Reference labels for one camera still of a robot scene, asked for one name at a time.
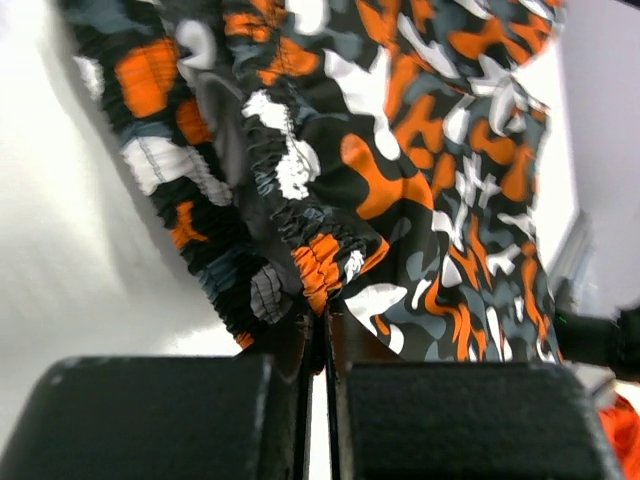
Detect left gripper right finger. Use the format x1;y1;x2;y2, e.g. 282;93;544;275
325;313;623;479

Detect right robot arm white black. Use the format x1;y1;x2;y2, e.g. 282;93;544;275
553;306;640;382

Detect right aluminium side rail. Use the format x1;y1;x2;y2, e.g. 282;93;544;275
547;210;593;300

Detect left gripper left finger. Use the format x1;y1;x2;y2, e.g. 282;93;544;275
1;309;314;480

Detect orange black camouflage shorts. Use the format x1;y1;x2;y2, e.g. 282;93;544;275
59;0;640;471

